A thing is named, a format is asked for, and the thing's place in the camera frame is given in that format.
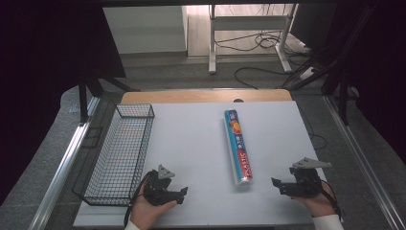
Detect black floor cables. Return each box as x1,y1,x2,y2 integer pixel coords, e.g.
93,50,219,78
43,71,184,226
214,30,312,90

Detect black curtain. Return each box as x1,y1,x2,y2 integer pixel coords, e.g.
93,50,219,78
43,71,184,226
0,3,127,205
319,3,406,166

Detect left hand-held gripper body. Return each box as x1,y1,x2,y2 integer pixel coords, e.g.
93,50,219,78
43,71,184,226
143,164,182,207

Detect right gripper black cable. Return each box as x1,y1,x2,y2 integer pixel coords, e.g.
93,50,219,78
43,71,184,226
320,179,345,222

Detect person's left hand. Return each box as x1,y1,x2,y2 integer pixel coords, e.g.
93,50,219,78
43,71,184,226
129,192,178,230

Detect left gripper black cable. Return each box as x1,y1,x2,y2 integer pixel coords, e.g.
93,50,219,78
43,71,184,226
123,171,154,228

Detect thin black cable loop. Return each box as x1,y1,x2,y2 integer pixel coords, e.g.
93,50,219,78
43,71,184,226
298,106,327,150

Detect aluminium rail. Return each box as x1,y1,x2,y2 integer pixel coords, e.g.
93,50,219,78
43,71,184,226
28,95,102,230
323,95,406,230

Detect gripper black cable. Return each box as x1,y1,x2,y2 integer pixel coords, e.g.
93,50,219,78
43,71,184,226
123,171,154,228
320,179,345,222

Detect black metal stand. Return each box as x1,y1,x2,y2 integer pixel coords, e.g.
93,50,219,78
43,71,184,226
77,68,141,125
320,54,360,127

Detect white cabinet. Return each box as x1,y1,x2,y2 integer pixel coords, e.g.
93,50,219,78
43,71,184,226
101,5,189,56

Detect person's right hand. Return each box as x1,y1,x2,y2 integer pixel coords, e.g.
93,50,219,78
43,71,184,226
291,182,337,219

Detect white metal desk frame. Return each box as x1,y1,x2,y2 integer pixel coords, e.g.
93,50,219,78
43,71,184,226
208,3,299,76

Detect black wire basket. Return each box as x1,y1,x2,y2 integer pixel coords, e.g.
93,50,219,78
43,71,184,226
72,103,156,207

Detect blue cling film roll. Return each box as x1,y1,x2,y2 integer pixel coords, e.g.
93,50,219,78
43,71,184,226
223,108,255,188

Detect white table cover sheet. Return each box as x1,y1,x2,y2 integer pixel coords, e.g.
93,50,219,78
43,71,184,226
73,100,327,228

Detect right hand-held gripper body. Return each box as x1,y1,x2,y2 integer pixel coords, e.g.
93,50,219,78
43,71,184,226
287,156,333,197

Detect white power strip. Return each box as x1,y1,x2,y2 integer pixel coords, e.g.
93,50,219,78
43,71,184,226
299,66,318,81

